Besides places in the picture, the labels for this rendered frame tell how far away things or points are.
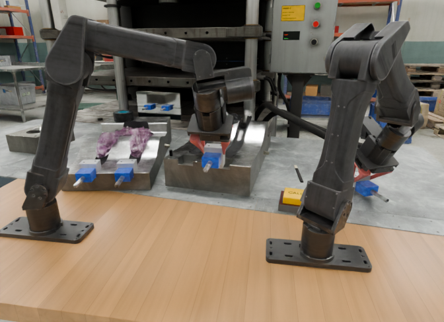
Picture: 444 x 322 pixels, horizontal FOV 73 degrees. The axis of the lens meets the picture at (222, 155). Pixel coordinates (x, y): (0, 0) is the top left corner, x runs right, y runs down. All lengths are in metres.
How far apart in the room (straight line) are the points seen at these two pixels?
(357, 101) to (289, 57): 1.09
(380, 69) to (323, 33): 1.08
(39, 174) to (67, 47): 0.26
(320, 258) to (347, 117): 0.27
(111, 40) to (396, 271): 0.69
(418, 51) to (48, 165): 7.59
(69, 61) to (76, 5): 8.84
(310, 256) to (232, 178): 0.33
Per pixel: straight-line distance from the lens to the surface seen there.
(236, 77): 0.65
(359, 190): 0.93
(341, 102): 0.57
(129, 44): 0.63
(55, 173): 0.71
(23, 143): 1.42
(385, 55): 0.58
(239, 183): 0.85
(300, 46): 1.63
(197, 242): 0.68
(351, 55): 0.57
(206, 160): 0.74
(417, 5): 7.85
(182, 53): 0.61
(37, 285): 0.67
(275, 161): 1.14
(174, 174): 0.91
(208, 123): 0.68
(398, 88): 0.72
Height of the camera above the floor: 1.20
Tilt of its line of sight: 20 degrees down
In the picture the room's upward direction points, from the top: straight up
